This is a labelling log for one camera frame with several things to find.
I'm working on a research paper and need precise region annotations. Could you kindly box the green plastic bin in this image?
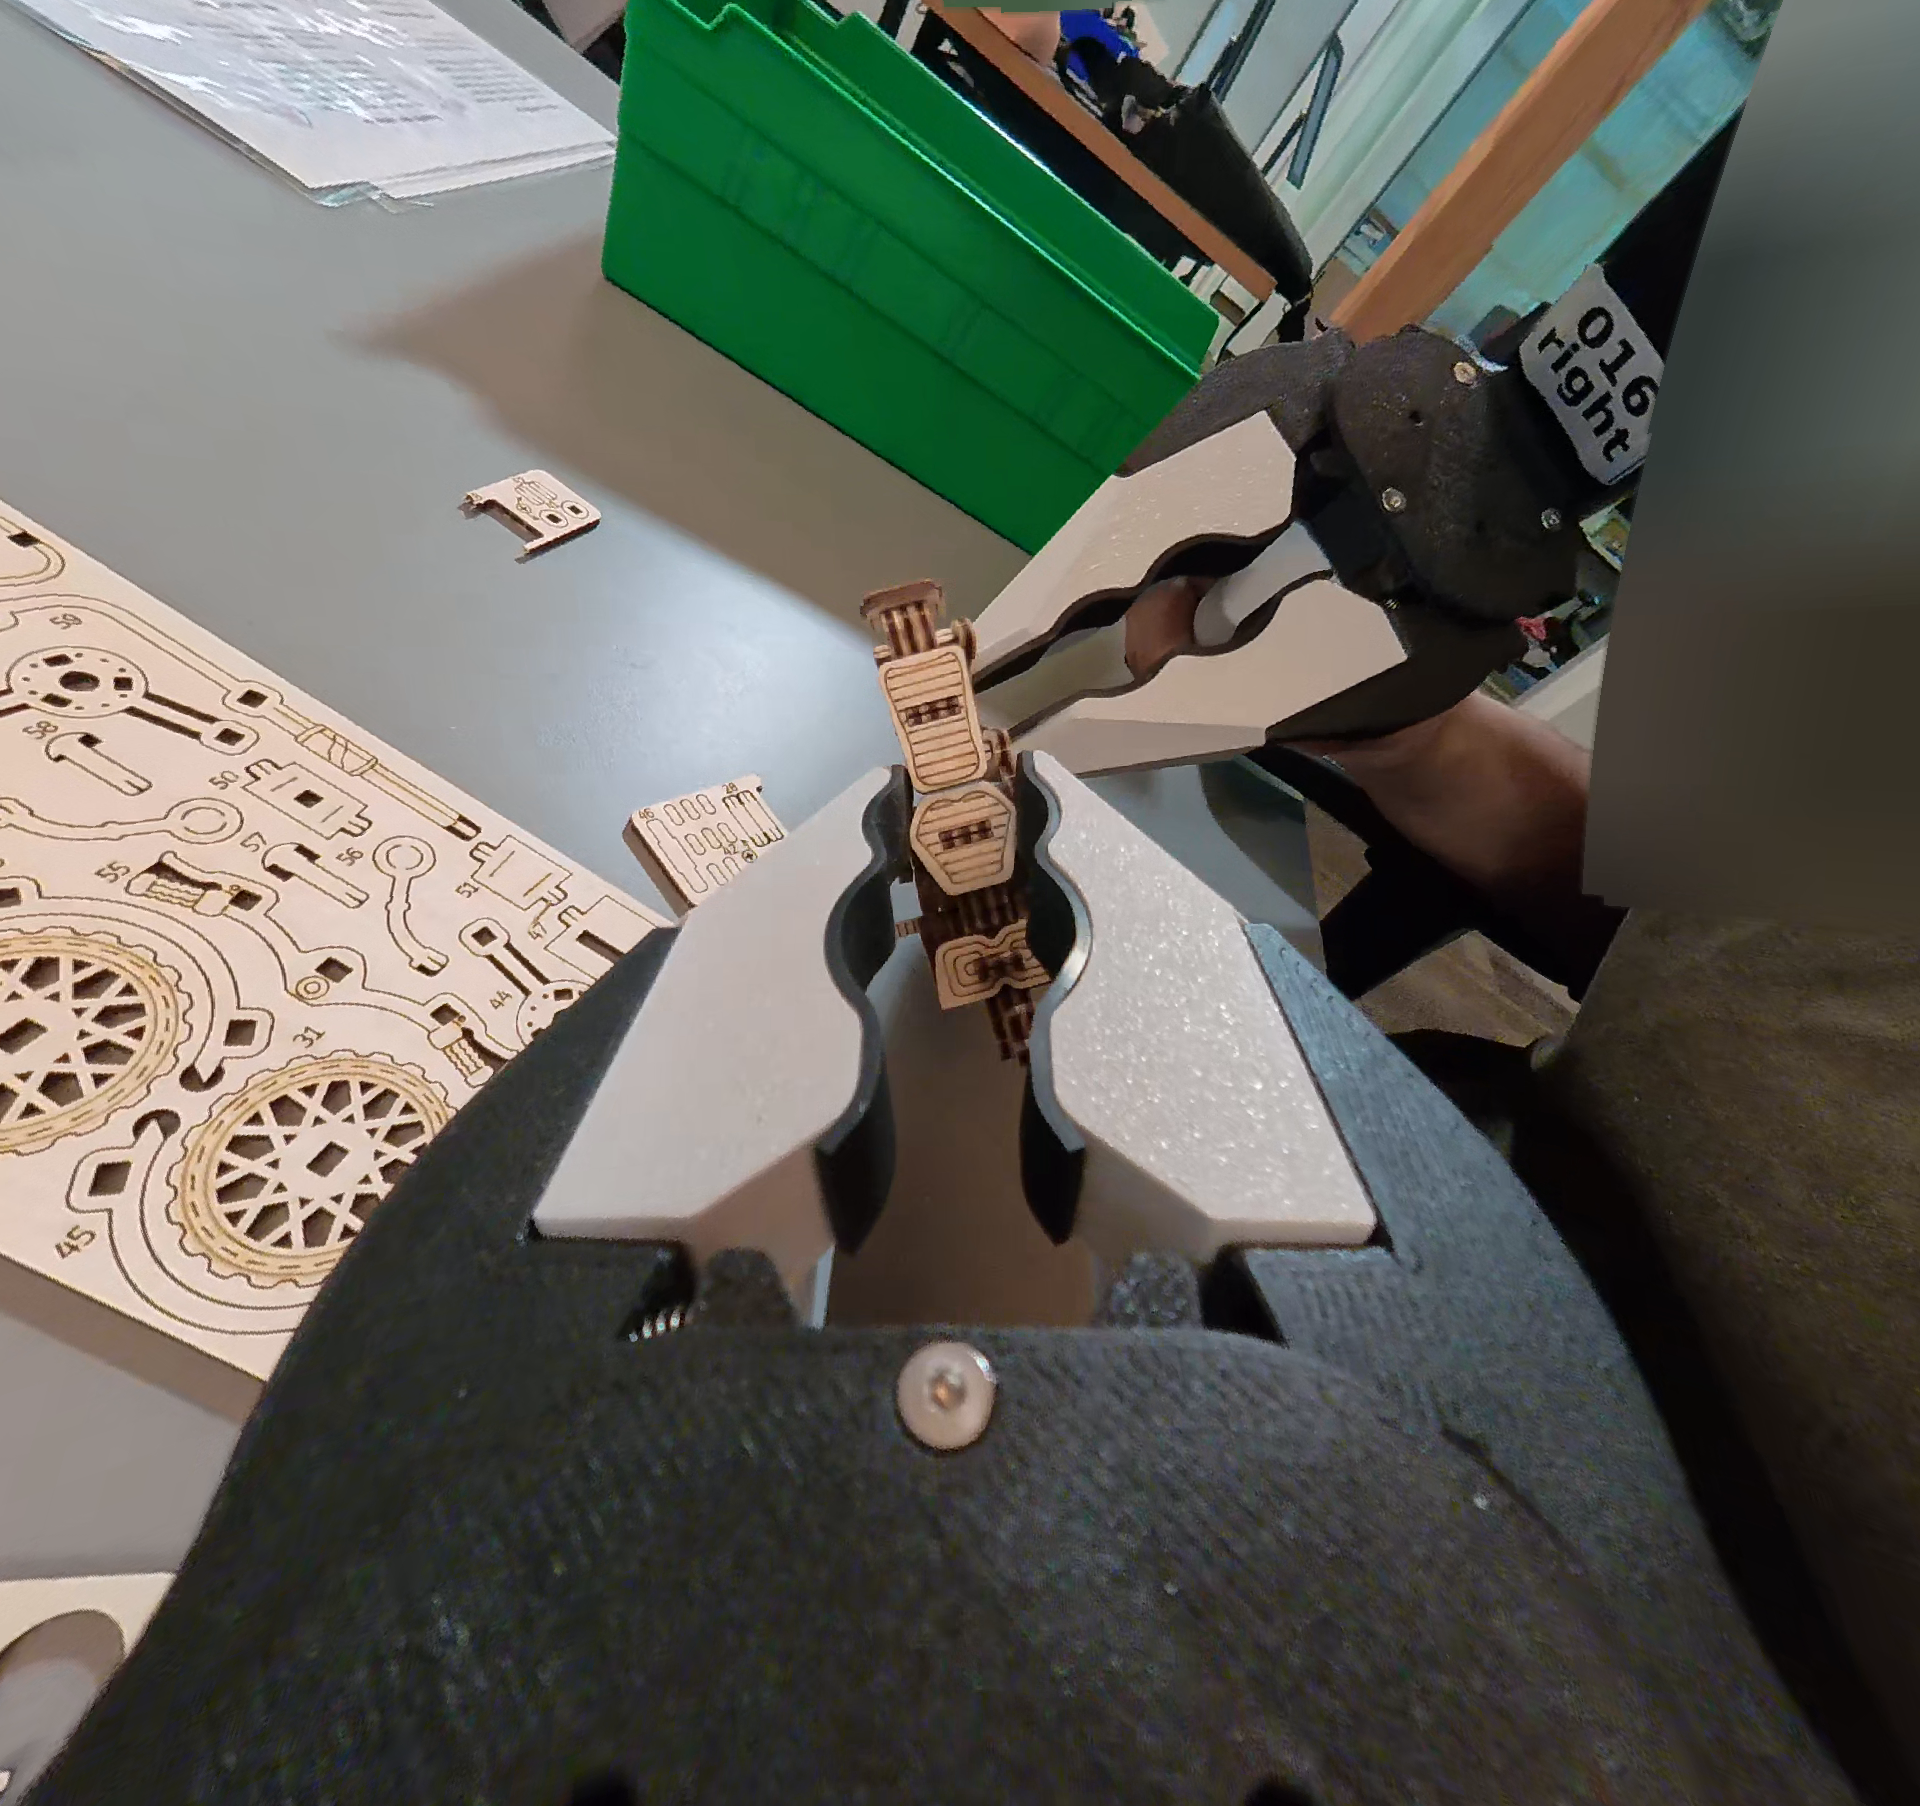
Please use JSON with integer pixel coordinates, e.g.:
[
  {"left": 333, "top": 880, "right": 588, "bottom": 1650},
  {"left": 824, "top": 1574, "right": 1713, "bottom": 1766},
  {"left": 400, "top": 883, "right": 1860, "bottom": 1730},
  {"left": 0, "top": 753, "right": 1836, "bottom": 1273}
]
[{"left": 598, "top": 0, "right": 1222, "bottom": 556}]

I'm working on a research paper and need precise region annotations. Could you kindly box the person's right hand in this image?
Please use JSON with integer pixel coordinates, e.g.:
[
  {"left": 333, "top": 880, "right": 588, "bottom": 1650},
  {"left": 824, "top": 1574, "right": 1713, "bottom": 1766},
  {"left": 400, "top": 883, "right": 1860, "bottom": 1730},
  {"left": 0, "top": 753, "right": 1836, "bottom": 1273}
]
[{"left": 1121, "top": 578, "right": 1219, "bottom": 682}]

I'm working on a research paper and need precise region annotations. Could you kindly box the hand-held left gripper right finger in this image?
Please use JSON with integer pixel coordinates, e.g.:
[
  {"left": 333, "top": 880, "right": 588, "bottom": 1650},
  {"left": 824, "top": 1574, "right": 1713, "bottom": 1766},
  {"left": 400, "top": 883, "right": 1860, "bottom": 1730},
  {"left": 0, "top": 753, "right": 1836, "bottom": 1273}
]
[{"left": 1017, "top": 750, "right": 1381, "bottom": 1265}]

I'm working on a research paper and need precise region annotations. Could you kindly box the wooden vehicle model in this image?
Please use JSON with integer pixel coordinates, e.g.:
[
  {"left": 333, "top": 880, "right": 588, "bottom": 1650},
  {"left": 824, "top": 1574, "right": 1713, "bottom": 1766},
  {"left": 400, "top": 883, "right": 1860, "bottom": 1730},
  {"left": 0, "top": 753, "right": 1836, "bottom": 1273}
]
[{"left": 860, "top": 581, "right": 1058, "bottom": 1073}]

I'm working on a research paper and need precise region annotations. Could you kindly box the laminated paper sheet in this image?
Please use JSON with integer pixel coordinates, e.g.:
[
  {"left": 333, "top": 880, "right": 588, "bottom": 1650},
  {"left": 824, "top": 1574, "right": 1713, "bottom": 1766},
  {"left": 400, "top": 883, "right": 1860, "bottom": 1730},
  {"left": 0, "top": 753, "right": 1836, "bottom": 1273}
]
[{"left": 0, "top": 0, "right": 618, "bottom": 205}]

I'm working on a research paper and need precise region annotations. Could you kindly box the slotted wooden sheet fragment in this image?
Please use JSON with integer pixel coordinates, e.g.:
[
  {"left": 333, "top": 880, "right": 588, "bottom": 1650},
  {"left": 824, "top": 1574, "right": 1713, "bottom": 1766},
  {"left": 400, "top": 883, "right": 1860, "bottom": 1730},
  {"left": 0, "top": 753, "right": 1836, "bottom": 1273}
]
[{"left": 621, "top": 773, "right": 788, "bottom": 916}]

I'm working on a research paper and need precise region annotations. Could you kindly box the wooden puzzle sheet with wheels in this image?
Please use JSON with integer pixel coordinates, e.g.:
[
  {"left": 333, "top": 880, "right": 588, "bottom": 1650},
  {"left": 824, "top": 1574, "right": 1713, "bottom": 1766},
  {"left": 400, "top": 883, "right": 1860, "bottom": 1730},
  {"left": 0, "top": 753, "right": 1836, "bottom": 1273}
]
[{"left": 0, "top": 498, "right": 674, "bottom": 1384}]

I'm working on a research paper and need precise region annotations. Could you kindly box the notched wooden sheet fragment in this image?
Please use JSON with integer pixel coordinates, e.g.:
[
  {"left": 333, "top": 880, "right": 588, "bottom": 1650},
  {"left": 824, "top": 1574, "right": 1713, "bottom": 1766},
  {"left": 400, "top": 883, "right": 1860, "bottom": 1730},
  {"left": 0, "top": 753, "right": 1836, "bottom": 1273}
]
[{"left": 462, "top": 468, "right": 602, "bottom": 559}]

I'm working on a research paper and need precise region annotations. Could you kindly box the grey desk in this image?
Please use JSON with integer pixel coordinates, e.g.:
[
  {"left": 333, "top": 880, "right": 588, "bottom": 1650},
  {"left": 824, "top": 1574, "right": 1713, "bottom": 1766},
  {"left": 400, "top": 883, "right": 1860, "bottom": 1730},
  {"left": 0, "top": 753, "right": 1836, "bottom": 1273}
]
[{"left": 0, "top": 0, "right": 1330, "bottom": 1806}]

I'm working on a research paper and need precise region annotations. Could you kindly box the person's brown clothing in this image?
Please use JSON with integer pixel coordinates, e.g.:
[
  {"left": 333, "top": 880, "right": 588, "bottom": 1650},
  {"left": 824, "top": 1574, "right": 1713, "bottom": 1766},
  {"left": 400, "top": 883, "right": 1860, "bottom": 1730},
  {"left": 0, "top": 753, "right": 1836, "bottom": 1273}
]
[{"left": 1531, "top": 905, "right": 1920, "bottom": 1806}]

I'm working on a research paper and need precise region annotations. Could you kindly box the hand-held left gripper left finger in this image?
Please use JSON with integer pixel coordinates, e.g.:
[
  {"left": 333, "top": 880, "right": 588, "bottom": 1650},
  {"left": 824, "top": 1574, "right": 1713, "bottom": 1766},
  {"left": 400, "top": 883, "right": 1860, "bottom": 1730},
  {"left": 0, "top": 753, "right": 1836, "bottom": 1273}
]
[{"left": 529, "top": 765, "right": 905, "bottom": 1332}]

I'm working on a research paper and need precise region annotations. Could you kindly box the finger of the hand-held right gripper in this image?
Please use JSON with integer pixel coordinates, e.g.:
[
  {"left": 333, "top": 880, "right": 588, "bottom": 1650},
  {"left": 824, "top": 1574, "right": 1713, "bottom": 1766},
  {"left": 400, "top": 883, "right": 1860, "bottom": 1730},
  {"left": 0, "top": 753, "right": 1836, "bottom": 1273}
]
[
  {"left": 989, "top": 576, "right": 1413, "bottom": 781},
  {"left": 963, "top": 415, "right": 1305, "bottom": 690}
]

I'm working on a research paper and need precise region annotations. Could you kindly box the person's right forearm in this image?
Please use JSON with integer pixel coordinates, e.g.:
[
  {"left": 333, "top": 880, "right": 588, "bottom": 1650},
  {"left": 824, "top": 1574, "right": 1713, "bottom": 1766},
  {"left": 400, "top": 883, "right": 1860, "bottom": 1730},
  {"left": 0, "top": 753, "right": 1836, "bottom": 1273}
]
[{"left": 1320, "top": 704, "right": 1595, "bottom": 926}]

